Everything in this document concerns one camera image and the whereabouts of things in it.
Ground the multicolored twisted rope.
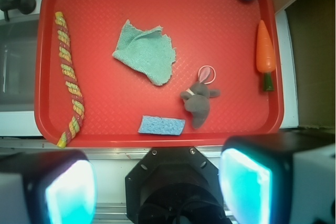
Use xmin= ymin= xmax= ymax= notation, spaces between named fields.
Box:
xmin=54 ymin=11 xmax=86 ymax=150

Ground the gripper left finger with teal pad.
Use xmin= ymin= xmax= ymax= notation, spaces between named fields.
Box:
xmin=1 ymin=150 xmax=97 ymax=223

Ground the red plastic tray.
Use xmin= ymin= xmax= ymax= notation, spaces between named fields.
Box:
xmin=34 ymin=0 xmax=284 ymax=147

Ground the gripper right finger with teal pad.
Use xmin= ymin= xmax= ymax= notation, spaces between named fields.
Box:
xmin=218 ymin=132 xmax=335 ymax=223

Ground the metal sink basin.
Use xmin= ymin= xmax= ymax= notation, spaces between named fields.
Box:
xmin=1 ymin=20 xmax=38 ymax=112

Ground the grey plush bunny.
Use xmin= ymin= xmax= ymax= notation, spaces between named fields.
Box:
xmin=180 ymin=65 xmax=221 ymax=129

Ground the teal cloth rag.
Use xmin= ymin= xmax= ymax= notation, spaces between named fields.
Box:
xmin=112 ymin=20 xmax=176 ymax=86

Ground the blue sponge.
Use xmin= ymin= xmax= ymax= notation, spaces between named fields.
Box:
xmin=138 ymin=115 xmax=185 ymax=136

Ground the orange toy carrot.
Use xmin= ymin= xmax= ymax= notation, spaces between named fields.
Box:
xmin=256 ymin=20 xmax=276 ymax=92

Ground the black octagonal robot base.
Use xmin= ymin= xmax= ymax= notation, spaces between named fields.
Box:
xmin=125 ymin=147 xmax=232 ymax=223

